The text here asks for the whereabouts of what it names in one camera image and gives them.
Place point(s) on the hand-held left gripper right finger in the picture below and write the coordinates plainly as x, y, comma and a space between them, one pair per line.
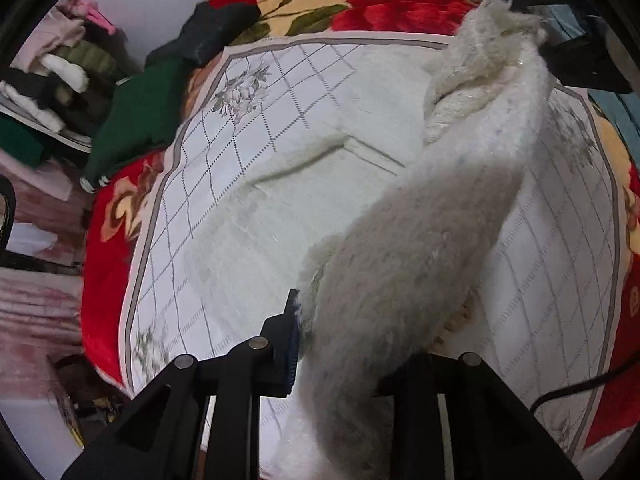
417, 390

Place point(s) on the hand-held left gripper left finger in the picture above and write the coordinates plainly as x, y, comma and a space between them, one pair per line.
292, 345

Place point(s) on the white knit cardigan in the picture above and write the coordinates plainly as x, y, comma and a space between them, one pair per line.
400, 260

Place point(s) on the pile of clothes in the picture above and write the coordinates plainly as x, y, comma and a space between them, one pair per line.
55, 75

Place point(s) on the pink clothes hanger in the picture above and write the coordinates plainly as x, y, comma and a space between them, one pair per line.
100, 17

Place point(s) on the red floral blanket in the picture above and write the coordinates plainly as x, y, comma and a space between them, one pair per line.
105, 260

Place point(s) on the white floral printed cloth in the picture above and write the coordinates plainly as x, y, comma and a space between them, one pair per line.
200, 160

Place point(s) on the green sweater with striped cuff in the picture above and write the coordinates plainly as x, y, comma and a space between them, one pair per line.
135, 110

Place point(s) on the black garment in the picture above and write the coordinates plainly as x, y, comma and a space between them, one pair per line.
210, 30

